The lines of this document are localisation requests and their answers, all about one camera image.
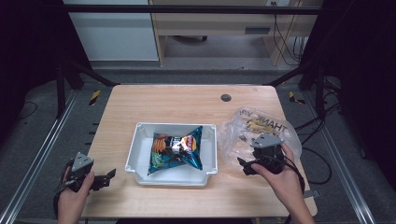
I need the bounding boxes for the yellow black floor tape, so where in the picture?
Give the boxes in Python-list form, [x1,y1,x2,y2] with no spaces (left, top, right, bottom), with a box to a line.
[89,89,102,107]
[288,91,306,105]

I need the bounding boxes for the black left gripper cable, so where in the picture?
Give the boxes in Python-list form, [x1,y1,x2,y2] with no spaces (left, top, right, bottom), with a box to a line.
[52,159,74,218]

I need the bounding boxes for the black hanging cables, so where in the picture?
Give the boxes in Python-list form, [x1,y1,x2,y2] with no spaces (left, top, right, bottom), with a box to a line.
[272,1,308,67]

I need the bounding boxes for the black floor cables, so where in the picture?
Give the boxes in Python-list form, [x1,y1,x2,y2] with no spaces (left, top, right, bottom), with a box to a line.
[294,101,343,186]

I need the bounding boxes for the black metal stand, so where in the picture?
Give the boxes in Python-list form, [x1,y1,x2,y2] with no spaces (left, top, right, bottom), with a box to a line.
[266,60,327,121]
[55,59,121,119]

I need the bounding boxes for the person's left hand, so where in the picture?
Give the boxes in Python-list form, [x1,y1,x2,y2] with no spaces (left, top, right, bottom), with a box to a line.
[57,170,95,205]

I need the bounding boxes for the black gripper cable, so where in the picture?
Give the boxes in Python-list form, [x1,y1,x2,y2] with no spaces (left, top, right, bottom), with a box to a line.
[264,153,307,224]
[52,159,74,218]

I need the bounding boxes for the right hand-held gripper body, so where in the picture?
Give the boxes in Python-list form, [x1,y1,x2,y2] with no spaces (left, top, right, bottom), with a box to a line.
[249,132,286,175]

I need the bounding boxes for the black horizontal frame bar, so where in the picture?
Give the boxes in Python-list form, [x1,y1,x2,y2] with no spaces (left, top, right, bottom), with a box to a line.
[65,4,322,16]

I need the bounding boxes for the grey strap tag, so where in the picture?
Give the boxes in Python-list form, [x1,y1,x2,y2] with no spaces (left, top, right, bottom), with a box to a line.
[302,189,321,200]

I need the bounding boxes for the white cabinet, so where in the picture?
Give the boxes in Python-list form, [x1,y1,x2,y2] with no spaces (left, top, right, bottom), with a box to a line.
[63,0,160,62]

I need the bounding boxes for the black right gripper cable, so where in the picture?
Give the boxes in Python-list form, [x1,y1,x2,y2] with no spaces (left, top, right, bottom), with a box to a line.
[264,153,307,224]

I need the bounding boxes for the white plastic tray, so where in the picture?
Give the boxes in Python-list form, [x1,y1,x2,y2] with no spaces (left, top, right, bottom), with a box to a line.
[124,122,219,187]

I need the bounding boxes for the person's right hand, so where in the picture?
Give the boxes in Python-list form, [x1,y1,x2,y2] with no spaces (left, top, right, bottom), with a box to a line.
[250,143,303,203]

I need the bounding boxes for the blue chip bag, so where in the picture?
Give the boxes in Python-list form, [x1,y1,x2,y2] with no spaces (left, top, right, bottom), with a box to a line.
[148,125,205,175]

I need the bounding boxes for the aluminium floor rail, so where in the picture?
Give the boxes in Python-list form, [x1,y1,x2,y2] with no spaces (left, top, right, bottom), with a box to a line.
[0,89,79,224]
[303,91,378,224]

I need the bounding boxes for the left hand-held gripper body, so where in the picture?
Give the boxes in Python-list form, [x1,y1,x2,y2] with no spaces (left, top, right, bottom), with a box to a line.
[54,151,107,192]

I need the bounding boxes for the thin black floor cable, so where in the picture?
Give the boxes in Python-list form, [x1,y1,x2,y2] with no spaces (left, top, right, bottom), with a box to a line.
[16,100,39,121]

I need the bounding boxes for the clear plastic bag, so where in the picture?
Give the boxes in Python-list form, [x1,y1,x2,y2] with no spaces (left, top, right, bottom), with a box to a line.
[218,106,304,170]

